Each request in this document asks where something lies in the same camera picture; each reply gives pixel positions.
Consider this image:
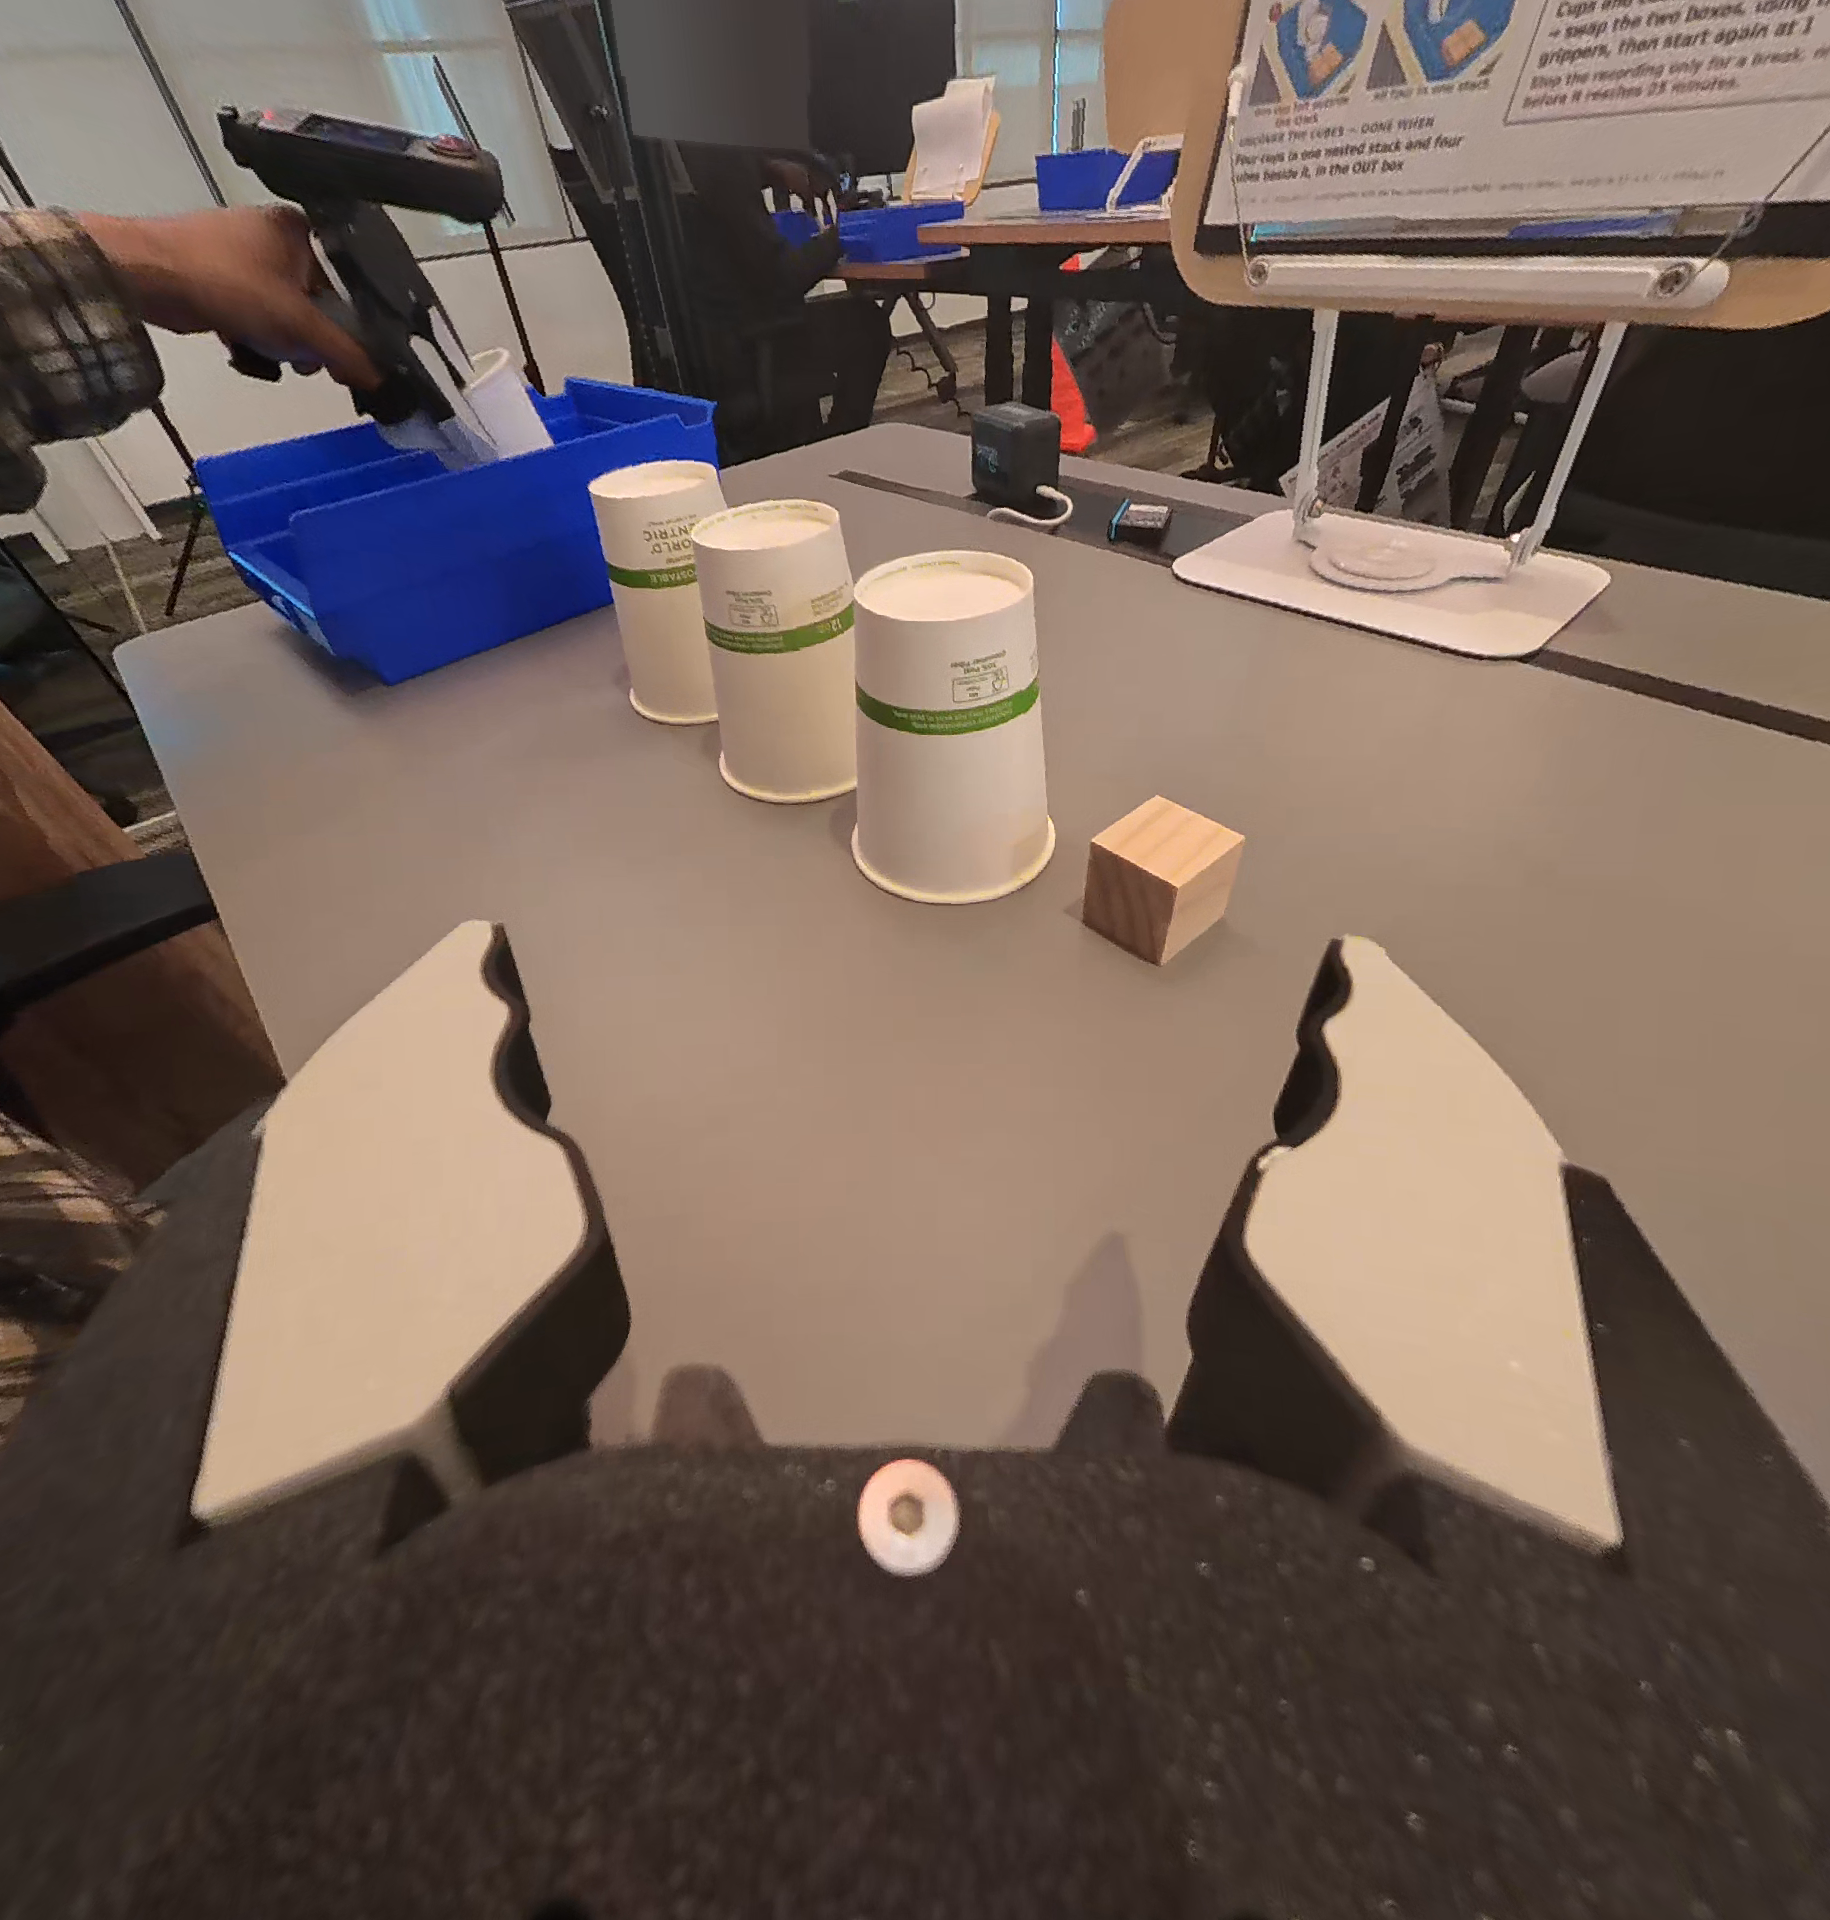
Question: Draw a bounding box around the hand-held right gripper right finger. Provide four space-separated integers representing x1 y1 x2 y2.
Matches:
1164 934 1627 1553

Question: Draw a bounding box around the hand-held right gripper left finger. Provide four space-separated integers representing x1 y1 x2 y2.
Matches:
190 920 633 1529

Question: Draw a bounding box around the white cup green band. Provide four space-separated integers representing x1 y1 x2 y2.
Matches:
690 499 864 804
456 347 554 458
852 553 1056 904
586 461 729 725

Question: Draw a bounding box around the blue plastic bin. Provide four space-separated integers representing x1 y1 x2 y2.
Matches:
193 376 721 688

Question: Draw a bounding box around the wooden cube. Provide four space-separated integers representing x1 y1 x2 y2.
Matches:
1081 795 1246 965

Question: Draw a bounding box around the person's left forearm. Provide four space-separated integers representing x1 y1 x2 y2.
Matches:
0 208 158 514

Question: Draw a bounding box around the person's left hand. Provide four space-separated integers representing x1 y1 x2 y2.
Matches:
79 202 384 391

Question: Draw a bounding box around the blue parts bin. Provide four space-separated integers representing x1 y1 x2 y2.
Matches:
1035 148 1179 212
772 202 924 259

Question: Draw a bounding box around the black chair armrest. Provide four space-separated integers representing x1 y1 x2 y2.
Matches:
0 852 222 1052

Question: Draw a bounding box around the large black screen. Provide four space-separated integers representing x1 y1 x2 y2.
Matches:
809 0 959 140

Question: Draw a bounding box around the stack of paper folders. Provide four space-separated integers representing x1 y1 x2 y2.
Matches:
899 74 1003 203

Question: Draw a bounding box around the black charger box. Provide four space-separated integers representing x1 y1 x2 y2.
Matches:
972 403 1064 504

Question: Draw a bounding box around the wooden office desk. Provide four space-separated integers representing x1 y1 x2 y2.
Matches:
839 209 1179 440

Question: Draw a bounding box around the instruction sheet stand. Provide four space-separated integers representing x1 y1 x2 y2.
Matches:
1173 254 1734 662

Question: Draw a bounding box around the white printed paper sheet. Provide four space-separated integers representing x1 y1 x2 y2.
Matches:
1200 0 1830 230

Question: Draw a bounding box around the black table cable tray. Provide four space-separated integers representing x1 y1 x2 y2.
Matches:
832 470 1830 758

